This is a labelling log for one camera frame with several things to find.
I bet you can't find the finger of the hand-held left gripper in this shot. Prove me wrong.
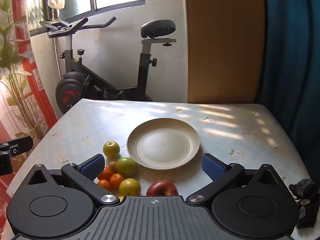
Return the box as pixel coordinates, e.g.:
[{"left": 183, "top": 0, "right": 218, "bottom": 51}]
[
  {"left": 0, "top": 154, "right": 13, "bottom": 176},
  {"left": 0, "top": 136, "right": 33, "bottom": 155}
]

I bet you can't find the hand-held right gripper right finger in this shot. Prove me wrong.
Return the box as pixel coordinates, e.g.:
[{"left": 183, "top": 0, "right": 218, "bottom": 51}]
[{"left": 186, "top": 153, "right": 285, "bottom": 205}]

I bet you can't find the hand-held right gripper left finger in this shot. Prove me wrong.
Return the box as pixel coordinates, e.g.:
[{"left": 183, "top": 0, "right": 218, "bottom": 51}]
[{"left": 26, "top": 154, "right": 120, "bottom": 207}]

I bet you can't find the tangerine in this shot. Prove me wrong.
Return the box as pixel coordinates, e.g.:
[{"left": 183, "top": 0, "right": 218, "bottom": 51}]
[
  {"left": 97, "top": 179, "right": 111, "bottom": 192},
  {"left": 109, "top": 173, "right": 125, "bottom": 189},
  {"left": 99, "top": 166, "right": 114, "bottom": 181}
]

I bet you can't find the large yellow-green apple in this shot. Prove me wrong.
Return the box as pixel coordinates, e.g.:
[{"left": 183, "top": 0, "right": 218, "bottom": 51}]
[{"left": 103, "top": 141, "right": 121, "bottom": 158}]

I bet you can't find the bright green apple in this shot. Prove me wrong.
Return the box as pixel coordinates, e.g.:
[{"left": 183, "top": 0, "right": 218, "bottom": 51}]
[{"left": 116, "top": 157, "right": 138, "bottom": 176}]

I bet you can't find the yellowish green round fruit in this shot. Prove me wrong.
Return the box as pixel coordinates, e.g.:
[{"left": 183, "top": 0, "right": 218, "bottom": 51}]
[{"left": 119, "top": 178, "right": 141, "bottom": 196}]

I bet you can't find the beige round plate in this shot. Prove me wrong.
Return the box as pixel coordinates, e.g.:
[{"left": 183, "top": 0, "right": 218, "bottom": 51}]
[{"left": 126, "top": 118, "right": 200, "bottom": 170}]

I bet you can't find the dark red apple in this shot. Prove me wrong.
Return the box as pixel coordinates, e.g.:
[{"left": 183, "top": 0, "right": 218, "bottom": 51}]
[{"left": 146, "top": 180, "right": 179, "bottom": 197}]

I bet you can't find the floral tablecloth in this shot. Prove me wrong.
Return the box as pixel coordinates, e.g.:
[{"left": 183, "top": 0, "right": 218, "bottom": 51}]
[{"left": 6, "top": 99, "right": 312, "bottom": 240}]

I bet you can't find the black exercise bike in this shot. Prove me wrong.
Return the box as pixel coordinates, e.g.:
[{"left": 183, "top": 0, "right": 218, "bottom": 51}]
[{"left": 39, "top": 16, "right": 177, "bottom": 114}]

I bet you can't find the floral leaf curtain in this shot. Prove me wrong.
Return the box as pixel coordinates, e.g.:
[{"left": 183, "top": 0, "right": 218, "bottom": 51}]
[{"left": 0, "top": 0, "right": 58, "bottom": 143}]

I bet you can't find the black dotted glove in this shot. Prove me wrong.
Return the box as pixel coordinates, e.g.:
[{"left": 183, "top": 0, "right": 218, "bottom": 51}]
[{"left": 289, "top": 178, "right": 319, "bottom": 229}]

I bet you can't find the wooden board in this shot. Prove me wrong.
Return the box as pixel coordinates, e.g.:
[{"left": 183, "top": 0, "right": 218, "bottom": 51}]
[{"left": 184, "top": 0, "right": 265, "bottom": 104}]

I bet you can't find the dark blue curtain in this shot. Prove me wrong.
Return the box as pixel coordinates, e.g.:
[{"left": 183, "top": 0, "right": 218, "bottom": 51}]
[{"left": 255, "top": 0, "right": 320, "bottom": 165}]

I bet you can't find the white wrapped ornament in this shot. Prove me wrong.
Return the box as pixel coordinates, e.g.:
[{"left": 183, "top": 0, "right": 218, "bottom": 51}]
[{"left": 47, "top": 0, "right": 66, "bottom": 20}]

